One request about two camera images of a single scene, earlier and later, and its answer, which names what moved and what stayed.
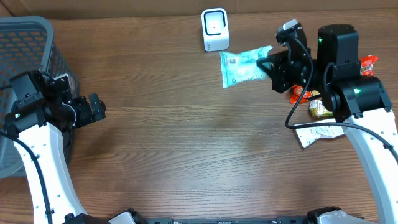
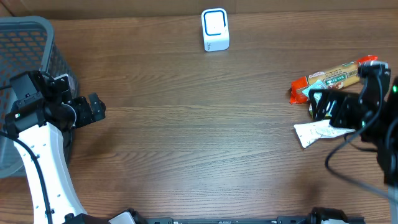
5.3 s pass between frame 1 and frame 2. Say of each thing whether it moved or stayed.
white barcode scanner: stayed
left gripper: stayed
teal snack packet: moved
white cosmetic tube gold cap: stayed
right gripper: moved
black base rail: stayed
